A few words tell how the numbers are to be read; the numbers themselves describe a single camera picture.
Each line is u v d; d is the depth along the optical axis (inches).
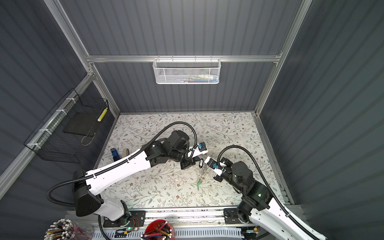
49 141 25.3
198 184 32.4
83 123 29.6
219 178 24.5
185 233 30.3
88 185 16.1
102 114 32.1
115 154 37.7
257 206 19.5
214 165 21.8
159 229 25.0
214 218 29.5
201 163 27.8
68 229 22.2
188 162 24.0
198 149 23.4
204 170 28.9
